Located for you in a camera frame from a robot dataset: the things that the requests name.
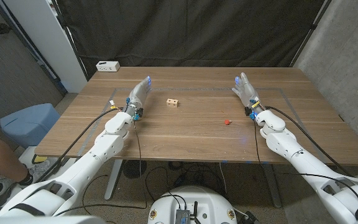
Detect black frame pole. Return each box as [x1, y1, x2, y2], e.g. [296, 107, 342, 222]
[289, 0, 334, 68]
[50, 0, 90, 82]

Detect white floor cable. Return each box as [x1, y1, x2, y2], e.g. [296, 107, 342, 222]
[218, 161, 228, 195]

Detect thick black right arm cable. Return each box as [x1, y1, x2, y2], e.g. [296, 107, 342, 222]
[264, 106, 351, 177]

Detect white power strip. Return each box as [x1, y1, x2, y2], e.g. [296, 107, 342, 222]
[95, 60, 121, 73]

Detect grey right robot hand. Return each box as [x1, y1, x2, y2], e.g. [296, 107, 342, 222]
[231, 72, 265, 121]

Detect grey table leg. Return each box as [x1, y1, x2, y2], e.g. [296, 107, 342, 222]
[104, 159, 124, 200]
[261, 163, 283, 208]

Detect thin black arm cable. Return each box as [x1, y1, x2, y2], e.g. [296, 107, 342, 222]
[253, 120, 358, 206]
[53, 120, 149, 217]

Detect black wall rail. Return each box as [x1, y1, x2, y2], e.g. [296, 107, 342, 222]
[0, 0, 68, 96]

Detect white cabinet panel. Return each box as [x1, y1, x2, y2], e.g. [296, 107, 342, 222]
[3, 0, 88, 93]

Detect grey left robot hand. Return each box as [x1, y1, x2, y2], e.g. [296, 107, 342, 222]
[123, 75, 153, 121]

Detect black curtain backdrop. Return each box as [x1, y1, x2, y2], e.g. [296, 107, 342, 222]
[56, 0, 326, 78]

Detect grey electronics box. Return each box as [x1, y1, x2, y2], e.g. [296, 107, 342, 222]
[175, 208, 191, 224]

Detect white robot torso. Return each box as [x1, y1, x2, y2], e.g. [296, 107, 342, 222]
[147, 185, 238, 224]

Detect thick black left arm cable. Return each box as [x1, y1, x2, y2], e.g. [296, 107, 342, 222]
[35, 107, 123, 184]

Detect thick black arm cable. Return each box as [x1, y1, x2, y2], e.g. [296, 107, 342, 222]
[264, 106, 351, 177]
[35, 107, 123, 184]

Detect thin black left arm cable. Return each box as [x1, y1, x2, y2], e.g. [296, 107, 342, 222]
[53, 120, 149, 217]

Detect black floor cable tangle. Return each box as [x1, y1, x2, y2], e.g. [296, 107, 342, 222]
[144, 161, 220, 200]

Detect blue padded stool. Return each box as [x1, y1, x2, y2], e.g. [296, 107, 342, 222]
[0, 103, 61, 149]

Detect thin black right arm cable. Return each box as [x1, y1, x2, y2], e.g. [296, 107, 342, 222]
[253, 120, 358, 206]

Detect round black fan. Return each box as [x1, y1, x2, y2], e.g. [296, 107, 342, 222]
[122, 159, 147, 180]

